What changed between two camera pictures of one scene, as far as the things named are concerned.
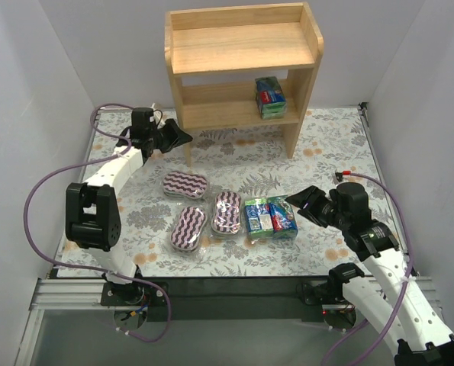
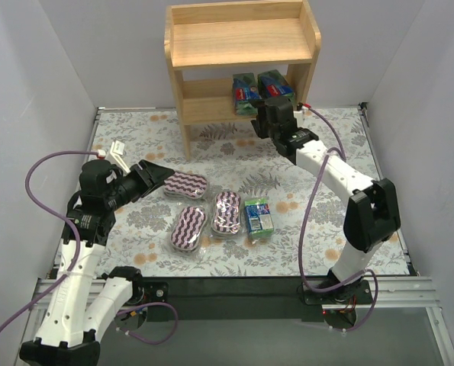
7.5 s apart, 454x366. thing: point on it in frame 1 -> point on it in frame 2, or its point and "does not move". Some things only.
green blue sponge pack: (259, 218) does not move
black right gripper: (317, 206) -> (260, 127)
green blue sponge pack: (283, 219) -> (245, 89)
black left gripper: (167, 134) -> (143, 176)
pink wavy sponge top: (188, 185) does not move
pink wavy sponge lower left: (187, 228) does not move
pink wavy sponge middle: (227, 218) does not move
